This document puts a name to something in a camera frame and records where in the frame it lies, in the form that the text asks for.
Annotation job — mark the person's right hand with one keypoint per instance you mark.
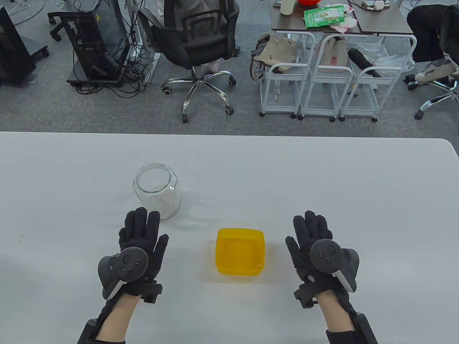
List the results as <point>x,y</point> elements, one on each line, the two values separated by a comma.
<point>308,236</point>

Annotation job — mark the person's left hand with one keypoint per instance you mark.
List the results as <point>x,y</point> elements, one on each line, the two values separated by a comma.
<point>140,229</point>

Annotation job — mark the dark grey controller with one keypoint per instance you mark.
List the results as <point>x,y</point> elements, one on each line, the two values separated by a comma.
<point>328,256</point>
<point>131,263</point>

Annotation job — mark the white rice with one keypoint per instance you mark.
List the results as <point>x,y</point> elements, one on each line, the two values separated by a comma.
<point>163,206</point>

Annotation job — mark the clear glass jar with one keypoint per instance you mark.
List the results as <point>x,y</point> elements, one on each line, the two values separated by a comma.
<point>175,193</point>

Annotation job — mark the yellow plastic food container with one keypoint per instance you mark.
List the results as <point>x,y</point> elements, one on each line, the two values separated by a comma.
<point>240,251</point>

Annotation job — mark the person's left forearm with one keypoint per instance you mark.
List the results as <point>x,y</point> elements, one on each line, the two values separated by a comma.
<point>114,319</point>

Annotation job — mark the person's right forearm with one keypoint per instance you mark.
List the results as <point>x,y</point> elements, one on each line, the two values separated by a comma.
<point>333,313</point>

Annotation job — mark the white metal trolley cart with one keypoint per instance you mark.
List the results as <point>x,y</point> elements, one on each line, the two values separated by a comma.
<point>330,70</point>
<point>283,68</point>
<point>373,70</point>

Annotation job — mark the beige paper bag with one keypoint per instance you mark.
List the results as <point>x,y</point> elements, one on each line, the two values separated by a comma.
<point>333,53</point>

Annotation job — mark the black cylinder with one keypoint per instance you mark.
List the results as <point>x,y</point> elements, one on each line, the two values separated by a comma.
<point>360,59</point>

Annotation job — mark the chrome office chair base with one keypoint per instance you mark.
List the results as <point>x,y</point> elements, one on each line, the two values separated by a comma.
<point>435,100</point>

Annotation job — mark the beige fabric bag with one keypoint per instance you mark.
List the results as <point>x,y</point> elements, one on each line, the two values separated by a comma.
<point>276,50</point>

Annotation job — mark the black computer tower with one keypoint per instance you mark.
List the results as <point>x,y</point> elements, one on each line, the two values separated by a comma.
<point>104,39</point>

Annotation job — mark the black mesh office chair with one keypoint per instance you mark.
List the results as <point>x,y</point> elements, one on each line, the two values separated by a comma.
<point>193,43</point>

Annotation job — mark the clear plastic bag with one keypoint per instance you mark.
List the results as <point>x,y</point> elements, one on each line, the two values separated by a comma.
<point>391,61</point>

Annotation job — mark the brown side table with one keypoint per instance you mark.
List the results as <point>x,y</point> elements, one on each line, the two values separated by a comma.
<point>287,23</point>
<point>387,21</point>

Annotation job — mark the pink white wrapper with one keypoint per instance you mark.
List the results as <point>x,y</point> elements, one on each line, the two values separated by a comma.
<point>344,25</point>

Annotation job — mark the black monitor stand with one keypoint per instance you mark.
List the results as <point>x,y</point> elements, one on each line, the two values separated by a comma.
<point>10,53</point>

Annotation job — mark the green snack packet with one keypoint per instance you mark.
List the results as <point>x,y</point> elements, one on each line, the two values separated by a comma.
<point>322,16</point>

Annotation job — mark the white bottle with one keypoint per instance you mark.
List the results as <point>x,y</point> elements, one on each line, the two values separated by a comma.
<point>287,7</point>

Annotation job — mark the orange red bowl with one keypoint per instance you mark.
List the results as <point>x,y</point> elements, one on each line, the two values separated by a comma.
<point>308,2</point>

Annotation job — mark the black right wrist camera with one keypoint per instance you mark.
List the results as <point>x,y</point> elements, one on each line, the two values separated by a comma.
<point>306,295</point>

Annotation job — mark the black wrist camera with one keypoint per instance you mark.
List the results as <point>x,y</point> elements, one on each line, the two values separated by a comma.
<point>150,292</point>
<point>306,295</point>

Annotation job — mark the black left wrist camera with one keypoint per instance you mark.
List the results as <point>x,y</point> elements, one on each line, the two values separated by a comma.
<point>150,292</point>

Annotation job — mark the white metal desk frame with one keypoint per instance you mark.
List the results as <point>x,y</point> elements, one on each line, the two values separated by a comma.
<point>141,36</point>

